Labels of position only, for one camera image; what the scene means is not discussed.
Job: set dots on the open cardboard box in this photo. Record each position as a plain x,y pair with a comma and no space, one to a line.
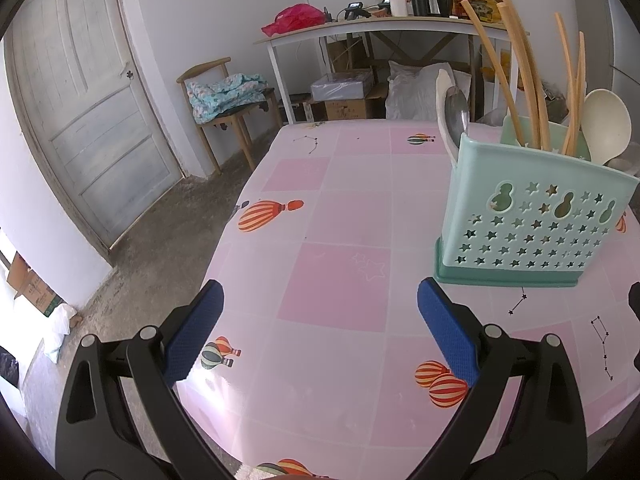
32,287

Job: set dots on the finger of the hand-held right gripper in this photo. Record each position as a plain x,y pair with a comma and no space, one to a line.
635,297

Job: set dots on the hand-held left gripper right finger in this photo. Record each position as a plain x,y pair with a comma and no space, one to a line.
447,332

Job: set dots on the red plastic bag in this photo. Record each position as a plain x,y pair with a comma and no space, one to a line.
295,19

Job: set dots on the yellow plastic bag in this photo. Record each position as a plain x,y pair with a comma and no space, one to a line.
506,67

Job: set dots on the cream plastic ladle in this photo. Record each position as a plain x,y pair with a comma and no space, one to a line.
605,120

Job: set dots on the grey refrigerator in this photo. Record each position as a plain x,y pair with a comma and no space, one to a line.
595,10

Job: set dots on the pink printed tablecloth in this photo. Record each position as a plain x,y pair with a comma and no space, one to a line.
345,210

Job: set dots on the white plastic bag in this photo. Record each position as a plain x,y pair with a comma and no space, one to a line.
59,332

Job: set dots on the brown cardboard box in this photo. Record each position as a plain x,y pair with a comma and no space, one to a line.
347,55

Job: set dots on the black handheld device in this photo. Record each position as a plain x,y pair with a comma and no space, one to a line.
356,10

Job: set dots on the wooden chair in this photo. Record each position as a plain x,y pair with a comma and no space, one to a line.
240,130

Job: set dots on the white side table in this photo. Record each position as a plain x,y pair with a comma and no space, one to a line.
350,24

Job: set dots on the bamboo chopstick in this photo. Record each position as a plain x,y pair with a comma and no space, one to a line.
581,50
531,60
564,35
492,70
520,60

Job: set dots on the floral folded cloth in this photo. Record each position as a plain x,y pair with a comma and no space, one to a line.
225,95

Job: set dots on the metal spoon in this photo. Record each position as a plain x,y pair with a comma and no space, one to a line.
457,110

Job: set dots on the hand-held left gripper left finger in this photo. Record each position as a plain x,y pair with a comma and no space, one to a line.
192,335

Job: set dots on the silver wrapped package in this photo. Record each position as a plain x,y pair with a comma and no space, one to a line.
342,85

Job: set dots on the white wooden door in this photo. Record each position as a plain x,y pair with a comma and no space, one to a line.
85,110

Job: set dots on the green star-cut utensil holder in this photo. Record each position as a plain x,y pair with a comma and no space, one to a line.
510,220

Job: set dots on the yellow snack bag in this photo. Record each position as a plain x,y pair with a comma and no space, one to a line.
487,7

